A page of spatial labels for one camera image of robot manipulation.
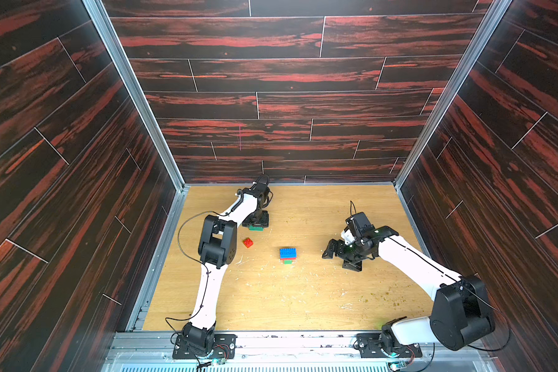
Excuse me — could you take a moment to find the small red 2x2 lego brick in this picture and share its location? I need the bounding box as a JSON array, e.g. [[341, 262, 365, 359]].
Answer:
[[243, 238, 254, 248]]

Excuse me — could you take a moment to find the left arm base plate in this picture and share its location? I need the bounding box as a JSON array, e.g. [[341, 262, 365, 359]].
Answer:
[[172, 333, 237, 360]]

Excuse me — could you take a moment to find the blue 2x4 lego brick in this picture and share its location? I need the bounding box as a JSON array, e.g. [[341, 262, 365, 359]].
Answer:
[[280, 248, 297, 260]]

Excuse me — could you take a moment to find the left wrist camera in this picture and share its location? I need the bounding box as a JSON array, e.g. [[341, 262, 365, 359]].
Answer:
[[253, 175, 270, 194]]

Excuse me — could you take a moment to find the aluminium front rail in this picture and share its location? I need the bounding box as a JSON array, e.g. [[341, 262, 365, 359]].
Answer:
[[102, 331, 500, 371]]

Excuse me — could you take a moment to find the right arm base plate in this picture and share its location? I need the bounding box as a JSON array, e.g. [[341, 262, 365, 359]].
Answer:
[[353, 332, 423, 359]]

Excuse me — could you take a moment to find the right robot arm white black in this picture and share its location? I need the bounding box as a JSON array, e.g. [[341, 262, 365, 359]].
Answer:
[[322, 226, 495, 356]]

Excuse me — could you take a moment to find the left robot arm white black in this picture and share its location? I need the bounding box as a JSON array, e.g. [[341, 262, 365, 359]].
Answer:
[[178, 175, 272, 357]]

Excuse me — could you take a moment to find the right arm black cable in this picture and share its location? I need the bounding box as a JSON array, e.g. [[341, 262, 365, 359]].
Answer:
[[348, 201, 512, 372]]

